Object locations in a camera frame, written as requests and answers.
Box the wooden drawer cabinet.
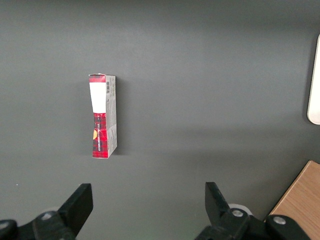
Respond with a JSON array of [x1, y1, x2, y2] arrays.
[[264, 159, 320, 240]]

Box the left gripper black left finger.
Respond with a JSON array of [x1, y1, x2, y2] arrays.
[[0, 183, 94, 240]]

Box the beige plastic tray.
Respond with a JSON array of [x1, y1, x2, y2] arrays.
[[306, 33, 320, 125]]

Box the red and grey carton box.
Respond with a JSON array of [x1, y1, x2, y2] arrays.
[[88, 72, 119, 160]]

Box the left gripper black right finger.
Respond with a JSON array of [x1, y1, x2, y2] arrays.
[[194, 181, 314, 240]]

